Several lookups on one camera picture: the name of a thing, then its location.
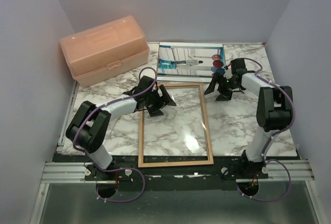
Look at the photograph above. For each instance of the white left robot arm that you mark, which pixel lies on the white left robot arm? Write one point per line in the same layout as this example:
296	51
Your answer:
89	125

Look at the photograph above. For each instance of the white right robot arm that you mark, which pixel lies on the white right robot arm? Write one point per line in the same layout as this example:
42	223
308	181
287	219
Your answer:
275	110

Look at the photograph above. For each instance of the photo print with balloons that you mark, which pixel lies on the photo print with balloons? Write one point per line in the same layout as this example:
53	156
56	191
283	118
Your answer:
189	62

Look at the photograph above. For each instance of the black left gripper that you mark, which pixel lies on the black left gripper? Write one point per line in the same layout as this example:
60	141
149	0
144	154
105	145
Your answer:
162	101

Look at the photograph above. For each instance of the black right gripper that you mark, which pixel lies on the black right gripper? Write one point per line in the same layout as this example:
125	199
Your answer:
211	86

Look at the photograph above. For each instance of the pink plastic storage box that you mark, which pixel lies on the pink plastic storage box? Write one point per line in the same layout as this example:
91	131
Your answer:
105	51

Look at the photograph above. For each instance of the blue wooden picture frame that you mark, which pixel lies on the blue wooden picture frame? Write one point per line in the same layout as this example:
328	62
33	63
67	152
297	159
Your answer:
174	161

